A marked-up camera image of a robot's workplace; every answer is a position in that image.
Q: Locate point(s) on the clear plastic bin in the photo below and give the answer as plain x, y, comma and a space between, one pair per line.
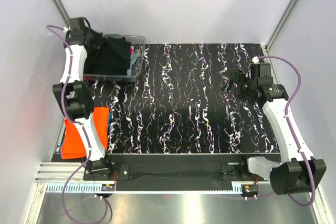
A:
138, 43

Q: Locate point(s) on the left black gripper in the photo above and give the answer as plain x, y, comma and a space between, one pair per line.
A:
99, 39

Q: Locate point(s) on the white slotted cable duct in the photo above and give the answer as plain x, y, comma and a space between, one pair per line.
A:
230, 188

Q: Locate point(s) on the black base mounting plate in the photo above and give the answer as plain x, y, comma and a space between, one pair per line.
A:
165, 166

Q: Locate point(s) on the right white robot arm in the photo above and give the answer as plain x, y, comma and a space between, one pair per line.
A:
298, 171

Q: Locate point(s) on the grey-blue t-shirt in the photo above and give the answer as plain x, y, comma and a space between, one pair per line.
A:
133, 59

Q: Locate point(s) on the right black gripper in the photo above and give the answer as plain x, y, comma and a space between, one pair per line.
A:
241, 77

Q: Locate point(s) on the black polo shirt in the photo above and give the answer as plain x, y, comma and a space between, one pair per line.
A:
112, 59

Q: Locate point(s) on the right aluminium frame post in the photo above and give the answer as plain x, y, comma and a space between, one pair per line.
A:
278, 28

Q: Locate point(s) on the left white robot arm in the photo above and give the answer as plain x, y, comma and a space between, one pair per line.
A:
74, 98

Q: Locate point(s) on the folded orange t-shirt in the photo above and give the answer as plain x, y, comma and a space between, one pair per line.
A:
101, 124

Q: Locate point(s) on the aluminium front rail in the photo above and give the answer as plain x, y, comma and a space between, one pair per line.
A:
55, 172

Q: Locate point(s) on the black marbled table mat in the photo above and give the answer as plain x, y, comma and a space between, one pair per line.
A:
177, 106

